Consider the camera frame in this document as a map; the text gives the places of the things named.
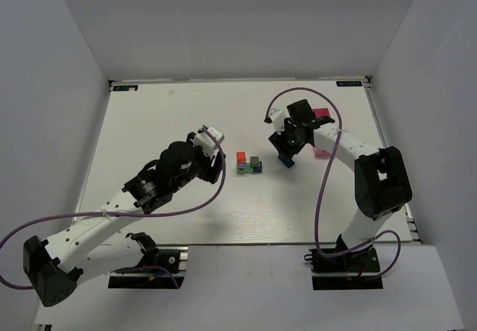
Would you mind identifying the pink plastic box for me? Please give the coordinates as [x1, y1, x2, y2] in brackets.
[312, 108, 330, 160]

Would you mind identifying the red cube block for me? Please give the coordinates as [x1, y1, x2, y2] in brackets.
[236, 151, 247, 163]

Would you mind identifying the green ridged block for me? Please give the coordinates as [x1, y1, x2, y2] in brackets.
[236, 163, 253, 174]

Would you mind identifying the small dark blue cube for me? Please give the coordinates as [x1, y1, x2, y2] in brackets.
[253, 161, 262, 173]

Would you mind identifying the olive grey cube block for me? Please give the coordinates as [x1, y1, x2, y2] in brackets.
[250, 156, 260, 168]

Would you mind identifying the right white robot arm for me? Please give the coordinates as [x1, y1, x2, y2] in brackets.
[265, 99, 412, 259]

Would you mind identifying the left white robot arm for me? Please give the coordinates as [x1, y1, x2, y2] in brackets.
[23, 127, 225, 307]

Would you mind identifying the long dark blue block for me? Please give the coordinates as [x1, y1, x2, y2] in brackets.
[278, 155, 295, 168]

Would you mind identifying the right blue logo sticker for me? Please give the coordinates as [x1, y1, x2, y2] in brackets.
[336, 81, 362, 87]

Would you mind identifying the blue logo sticker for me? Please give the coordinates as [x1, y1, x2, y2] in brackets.
[113, 85, 139, 92]
[336, 81, 362, 87]

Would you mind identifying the left blue logo sticker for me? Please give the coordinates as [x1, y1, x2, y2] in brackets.
[113, 85, 139, 92]

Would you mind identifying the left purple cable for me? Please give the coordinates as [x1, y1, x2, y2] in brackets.
[0, 127, 227, 290]

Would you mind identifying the purple cable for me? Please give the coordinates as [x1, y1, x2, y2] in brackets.
[0, 127, 227, 290]
[265, 86, 403, 280]

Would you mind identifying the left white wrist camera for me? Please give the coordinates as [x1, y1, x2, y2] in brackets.
[192, 126, 225, 159]

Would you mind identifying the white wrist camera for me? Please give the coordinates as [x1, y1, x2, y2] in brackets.
[264, 108, 287, 135]
[192, 126, 225, 159]

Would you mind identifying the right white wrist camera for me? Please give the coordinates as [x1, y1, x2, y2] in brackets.
[264, 108, 287, 135]

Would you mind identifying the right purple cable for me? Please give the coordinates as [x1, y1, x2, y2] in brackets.
[265, 86, 403, 280]

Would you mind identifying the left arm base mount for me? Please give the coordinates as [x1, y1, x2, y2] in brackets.
[108, 232, 188, 290]

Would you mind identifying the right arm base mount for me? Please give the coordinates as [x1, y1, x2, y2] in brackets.
[303, 247, 383, 291]

